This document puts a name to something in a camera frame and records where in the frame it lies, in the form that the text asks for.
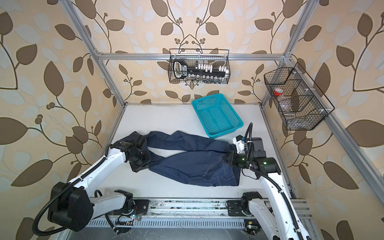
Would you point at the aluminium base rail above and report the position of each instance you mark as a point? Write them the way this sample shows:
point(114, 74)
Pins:
point(200, 213)

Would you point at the aluminium frame post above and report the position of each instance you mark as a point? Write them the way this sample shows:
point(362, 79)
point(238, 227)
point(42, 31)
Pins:
point(87, 41)

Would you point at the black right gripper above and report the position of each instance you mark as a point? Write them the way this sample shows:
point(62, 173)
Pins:
point(233, 153)

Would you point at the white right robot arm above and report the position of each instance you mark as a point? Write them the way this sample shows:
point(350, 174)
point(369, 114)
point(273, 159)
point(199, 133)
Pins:
point(276, 192)

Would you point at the red capped bottle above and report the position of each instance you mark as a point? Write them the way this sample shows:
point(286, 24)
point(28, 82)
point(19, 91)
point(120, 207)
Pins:
point(279, 94)

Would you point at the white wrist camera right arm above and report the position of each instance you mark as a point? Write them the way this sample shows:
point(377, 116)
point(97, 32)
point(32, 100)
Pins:
point(242, 144)

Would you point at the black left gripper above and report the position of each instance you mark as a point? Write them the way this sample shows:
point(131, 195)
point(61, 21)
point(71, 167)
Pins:
point(137, 167)

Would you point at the black wire basket right wall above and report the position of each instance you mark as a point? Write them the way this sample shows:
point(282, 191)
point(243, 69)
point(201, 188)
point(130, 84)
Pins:
point(305, 104)

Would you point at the black wire basket wall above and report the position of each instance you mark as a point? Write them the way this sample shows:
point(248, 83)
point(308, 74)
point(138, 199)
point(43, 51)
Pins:
point(305, 104)
point(206, 66)

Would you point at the black wire basket back wall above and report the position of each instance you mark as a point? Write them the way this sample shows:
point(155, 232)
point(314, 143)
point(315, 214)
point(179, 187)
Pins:
point(206, 66)

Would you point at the teal plastic basket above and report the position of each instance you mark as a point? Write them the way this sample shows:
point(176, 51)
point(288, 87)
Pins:
point(217, 116)

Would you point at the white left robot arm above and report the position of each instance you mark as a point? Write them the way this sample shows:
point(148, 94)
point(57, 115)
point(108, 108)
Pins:
point(75, 203)

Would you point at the dark blue denim trousers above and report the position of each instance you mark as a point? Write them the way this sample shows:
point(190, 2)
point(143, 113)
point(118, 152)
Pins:
point(200, 161)

